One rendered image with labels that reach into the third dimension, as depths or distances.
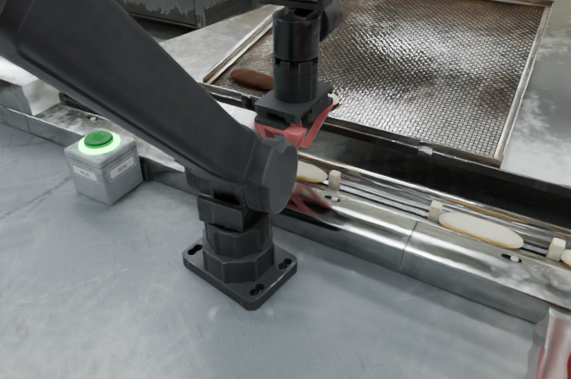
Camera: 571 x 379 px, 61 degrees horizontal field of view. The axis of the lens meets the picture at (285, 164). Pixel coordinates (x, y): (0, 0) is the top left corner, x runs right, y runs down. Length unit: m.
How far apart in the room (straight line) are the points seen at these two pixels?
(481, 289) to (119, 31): 0.45
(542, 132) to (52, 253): 0.68
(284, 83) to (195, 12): 2.86
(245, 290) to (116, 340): 0.14
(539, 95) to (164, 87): 0.65
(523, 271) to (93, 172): 0.55
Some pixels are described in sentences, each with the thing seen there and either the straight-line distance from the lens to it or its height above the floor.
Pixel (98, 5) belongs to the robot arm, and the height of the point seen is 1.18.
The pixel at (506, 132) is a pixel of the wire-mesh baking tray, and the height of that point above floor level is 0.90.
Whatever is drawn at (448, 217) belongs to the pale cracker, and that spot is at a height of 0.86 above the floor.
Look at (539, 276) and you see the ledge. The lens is 0.60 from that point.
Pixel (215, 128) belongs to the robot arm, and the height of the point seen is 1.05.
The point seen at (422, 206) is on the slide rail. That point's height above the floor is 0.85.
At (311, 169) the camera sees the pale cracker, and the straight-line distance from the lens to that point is 0.68.
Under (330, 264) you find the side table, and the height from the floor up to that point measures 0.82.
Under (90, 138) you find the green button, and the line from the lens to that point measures 0.72.
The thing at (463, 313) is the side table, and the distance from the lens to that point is 0.59.
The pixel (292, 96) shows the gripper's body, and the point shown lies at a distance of 0.61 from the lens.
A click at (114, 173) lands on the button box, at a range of 0.71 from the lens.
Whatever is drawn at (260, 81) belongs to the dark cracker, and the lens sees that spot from 0.84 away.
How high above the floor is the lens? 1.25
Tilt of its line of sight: 35 degrees down
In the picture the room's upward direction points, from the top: straight up
